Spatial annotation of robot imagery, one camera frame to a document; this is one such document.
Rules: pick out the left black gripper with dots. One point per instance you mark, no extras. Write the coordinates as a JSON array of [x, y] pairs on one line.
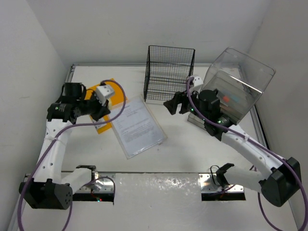
[[101, 110]]

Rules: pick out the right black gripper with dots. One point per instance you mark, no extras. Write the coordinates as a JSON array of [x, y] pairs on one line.
[[179, 97]]

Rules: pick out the clear document sleeve with paper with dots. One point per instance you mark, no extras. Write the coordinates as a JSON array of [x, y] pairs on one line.
[[136, 128]]

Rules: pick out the orange plastic folder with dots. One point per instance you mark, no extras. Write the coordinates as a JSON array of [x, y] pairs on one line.
[[115, 100]]

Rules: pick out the black orange highlighter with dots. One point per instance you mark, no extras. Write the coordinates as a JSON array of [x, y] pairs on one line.
[[226, 98]]

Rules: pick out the blue pastel highlighter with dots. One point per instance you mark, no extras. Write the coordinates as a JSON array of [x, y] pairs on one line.
[[236, 99]]

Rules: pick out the clear plastic drawer organizer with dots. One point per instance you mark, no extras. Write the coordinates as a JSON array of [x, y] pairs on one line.
[[236, 73]]

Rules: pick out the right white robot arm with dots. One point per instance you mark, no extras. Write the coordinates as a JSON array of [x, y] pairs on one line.
[[277, 179]]

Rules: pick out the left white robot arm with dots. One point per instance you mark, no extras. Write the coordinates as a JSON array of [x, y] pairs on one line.
[[47, 188]]

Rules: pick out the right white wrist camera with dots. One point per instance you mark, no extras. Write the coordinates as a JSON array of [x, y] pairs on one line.
[[195, 84]]

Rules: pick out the black wire mesh basket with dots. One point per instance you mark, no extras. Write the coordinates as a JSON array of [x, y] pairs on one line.
[[166, 71]]

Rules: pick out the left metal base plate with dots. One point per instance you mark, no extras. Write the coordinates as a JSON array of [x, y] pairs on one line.
[[104, 184]]

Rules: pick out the metal base plate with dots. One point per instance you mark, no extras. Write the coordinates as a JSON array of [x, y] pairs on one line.
[[104, 184], [209, 184]]

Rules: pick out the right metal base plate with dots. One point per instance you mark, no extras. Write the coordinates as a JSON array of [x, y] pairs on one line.
[[209, 184]]

